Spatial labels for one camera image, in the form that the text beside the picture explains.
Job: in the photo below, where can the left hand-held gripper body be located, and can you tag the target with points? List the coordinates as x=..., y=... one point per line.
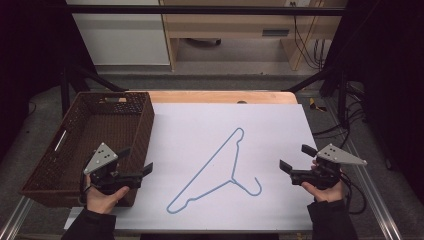
x=100, y=156

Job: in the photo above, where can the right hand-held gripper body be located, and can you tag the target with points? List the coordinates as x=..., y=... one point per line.
x=328, y=155

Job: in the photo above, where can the brown woven plastic basket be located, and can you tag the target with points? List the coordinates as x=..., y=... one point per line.
x=93, y=133

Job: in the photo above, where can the person's right hand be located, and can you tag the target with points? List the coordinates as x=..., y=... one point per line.
x=328, y=195

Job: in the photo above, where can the person's left hand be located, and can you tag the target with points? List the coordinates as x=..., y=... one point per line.
x=101, y=201

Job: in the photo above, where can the yellow and black tool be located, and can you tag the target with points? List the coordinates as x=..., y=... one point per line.
x=314, y=104

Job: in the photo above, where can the black metal stand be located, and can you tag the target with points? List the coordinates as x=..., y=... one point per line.
x=341, y=96
x=65, y=90

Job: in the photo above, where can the wooden table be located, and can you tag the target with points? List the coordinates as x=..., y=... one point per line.
x=216, y=96

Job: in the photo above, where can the dark curtain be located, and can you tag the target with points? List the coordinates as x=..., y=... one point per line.
x=30, y=50
x=390, y=66

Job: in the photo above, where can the white cabinet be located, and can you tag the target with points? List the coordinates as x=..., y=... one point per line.
x=123, y=36

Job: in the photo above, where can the light wooden desk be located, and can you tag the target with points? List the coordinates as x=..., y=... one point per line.
x=226, y=25

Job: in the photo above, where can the aluminium rail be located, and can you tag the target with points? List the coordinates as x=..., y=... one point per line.
x=15, y=220
x=373, y=196

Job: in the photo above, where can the black horizontal frame bar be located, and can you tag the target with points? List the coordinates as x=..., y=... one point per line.
x=200, y=10

